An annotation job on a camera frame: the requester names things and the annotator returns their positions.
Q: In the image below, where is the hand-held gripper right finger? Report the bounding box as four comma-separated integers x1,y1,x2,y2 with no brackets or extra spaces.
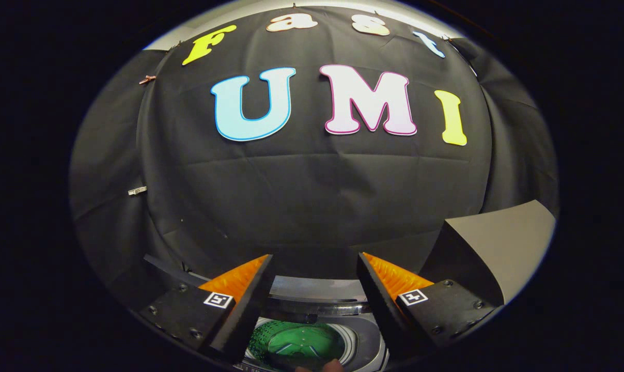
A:
356,252,500,358

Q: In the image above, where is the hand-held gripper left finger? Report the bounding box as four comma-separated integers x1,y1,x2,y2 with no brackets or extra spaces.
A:
138,254,277,364

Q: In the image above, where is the green polo shirt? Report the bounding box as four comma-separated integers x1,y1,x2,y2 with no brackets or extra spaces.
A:
250,320,347,370

